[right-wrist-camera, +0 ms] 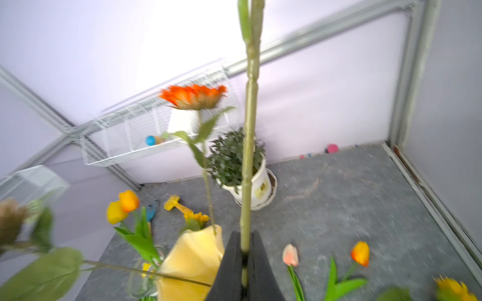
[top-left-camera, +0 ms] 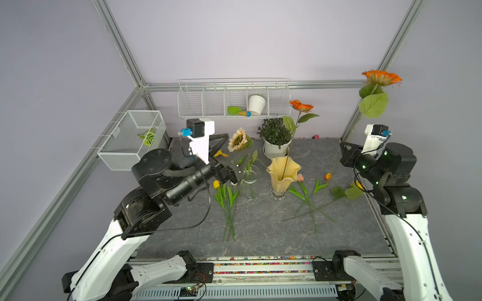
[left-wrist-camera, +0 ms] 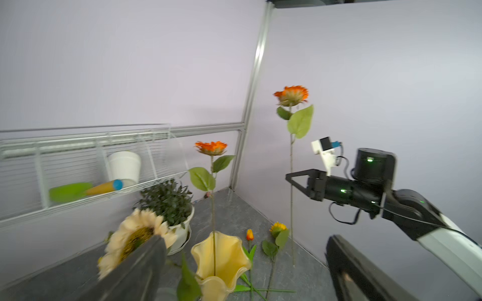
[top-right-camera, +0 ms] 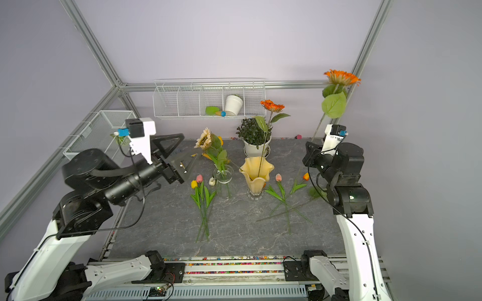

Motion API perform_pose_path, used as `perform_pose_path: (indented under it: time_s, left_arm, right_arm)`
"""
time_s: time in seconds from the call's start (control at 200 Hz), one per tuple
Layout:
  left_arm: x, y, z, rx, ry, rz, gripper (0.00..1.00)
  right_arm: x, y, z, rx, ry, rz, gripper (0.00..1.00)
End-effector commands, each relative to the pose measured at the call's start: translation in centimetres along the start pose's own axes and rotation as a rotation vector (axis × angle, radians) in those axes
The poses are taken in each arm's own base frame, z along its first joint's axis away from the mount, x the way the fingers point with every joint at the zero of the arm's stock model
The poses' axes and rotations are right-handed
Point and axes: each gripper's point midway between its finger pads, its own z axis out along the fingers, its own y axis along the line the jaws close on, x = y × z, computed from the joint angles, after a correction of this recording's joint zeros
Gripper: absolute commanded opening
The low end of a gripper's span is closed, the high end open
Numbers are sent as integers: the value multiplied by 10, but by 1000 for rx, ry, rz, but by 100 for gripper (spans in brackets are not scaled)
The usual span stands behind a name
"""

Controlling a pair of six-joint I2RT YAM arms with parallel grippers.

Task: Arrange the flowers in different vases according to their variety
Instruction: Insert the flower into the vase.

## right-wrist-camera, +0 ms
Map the yellow fluted vase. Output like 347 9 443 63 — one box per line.
156 224 225 301

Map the pink ball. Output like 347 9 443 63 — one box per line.
326 144 339 154

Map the orange tulip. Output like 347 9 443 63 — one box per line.
325 242 370 301
119 190 152 240

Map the pink tulip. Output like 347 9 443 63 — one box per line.
282 244 305 301

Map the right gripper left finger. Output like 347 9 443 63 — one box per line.
205 232 243 301

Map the blue toy rake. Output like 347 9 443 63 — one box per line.
146 200 158 223

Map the small white wire basket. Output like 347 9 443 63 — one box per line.
1 165 70 211

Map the orange gerbera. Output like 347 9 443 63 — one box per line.
238 0 266 289
159 84 234 224

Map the yellow toy shovel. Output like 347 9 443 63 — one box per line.
163 195 194 214

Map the yellow gerbera right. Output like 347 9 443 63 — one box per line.
376 275 479 301

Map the long white wire basket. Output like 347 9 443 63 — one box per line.
80 60 240 167

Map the aluminium frame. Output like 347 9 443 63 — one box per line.
1 1 481 285

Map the potted green plant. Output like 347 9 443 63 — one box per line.
207 128 277 211

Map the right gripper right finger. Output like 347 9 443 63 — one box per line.
247 231 285 301

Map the clear glass vase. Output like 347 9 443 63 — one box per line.
127 245 165 299

